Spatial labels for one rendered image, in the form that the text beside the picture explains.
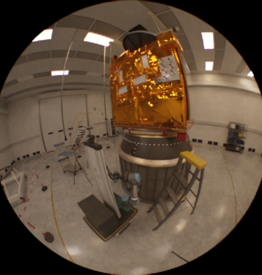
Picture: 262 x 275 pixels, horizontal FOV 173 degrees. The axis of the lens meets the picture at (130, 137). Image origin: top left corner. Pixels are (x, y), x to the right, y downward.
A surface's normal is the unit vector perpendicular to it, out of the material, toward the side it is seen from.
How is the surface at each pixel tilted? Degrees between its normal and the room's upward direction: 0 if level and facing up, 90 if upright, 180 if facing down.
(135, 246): 0
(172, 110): 90
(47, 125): 90
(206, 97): 90
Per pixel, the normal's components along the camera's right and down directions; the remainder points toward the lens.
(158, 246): -0.07, -0.97
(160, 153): -0.22, -0.23
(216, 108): -0.70, 0.22
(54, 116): 0.71, 0.12
